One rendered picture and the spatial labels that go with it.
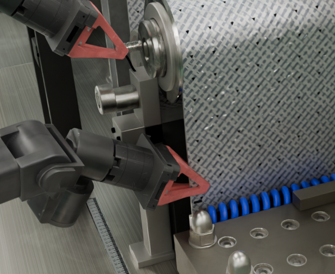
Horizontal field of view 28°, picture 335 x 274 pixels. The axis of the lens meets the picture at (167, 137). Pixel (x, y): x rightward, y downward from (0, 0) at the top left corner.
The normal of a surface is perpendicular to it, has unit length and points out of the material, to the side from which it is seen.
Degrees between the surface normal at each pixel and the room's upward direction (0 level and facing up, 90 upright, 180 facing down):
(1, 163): 20
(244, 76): 90
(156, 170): 60
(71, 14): 50
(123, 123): 0
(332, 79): 90
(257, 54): 90
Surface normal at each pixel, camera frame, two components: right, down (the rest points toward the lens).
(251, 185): 0.31, 0.42
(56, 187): 0.56, 0.62
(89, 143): 0.51, -0.38
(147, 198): -0.86, -0.26
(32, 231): -0.08, -0.88
